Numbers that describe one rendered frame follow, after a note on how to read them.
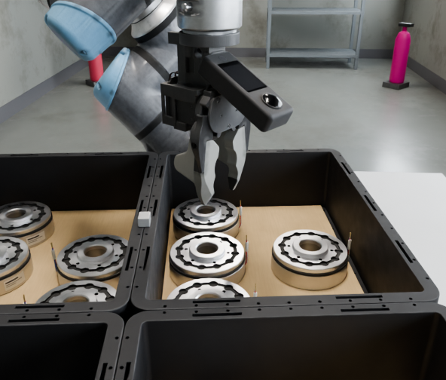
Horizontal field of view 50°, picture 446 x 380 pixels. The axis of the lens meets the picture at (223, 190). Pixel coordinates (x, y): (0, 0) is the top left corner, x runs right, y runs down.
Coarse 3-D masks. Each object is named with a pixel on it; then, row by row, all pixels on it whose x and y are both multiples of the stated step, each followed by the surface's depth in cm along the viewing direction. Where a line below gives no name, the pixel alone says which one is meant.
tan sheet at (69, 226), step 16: (64, 224) 78; (80, 224) 78; (96, 224) 78; (112, 224) 78; (128, 224) 78; (48, 240) 74; (64, 240) 74; (128, 240) 74; (32, 256) 70; (48, 256) 70; (32, 272) 66; (48, 272) 66; (32, 288) 63; (48, 288) 63; (0, 304) 60
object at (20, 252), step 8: (0, 240) 68; (8, 240) 68; (16, 240) 68; (8, 248) 66; (16, 248) 66; (24, 248) 66; (8, 256) 64; (16, 256) 64; (24, 256) 64; (0, 264) 62; (8, 264) 63; (16, 264) 62; (0, 272) 61; (8, 272) 61
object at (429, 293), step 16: (160, 160) 76; (336, 160) 76; (160, 176) 74; (352, 176) 71; (160, 192) 66; (368, 192) 66; (368, 208) 62; (384, 224) 58; (144, 240) 55; (400, 240) 55; (144, 256) 52; (400, 256) 52; (144, 272) 49; (416, 272) 49; (144, 288) 47; (432, 288) 47; (144, 304) 45; (160, 304) 45; (176, 304) 45; (192, 304) 45; (208, 304) 45; (224, 304) 45; (240, 304) 45; (256, 304) 45; (272, 304) 45; (288, 304) 45; (304, 304) 45; (320, 304) 45; (336, 304) 45; (352, 304) 45
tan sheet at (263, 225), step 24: (264, 216) 80; (288, 216) 80; (312, 216) 80; (168, 240) 74; (240, 240) 74; (264, 240) 74; (168, 264) 68; (264, 264) 68; (168, 288) 63; (264, 288) 63; (288, 288) 63; (336, 288) 63; (360, 288) 63
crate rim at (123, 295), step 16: (0, 160) 78; (16, 160) 78; (144, 176) 71; (144, 192) 66; (144, 208) 62; (128, 256) 52; (128, 272) 49; (128, 288) 47; (16, 304) 45; (32, 304) 45; (48, 304) 45; (64, 304) 45; (80, 304) 45; (96, 304) 45; (112, 304) 45; (128, 304) 45
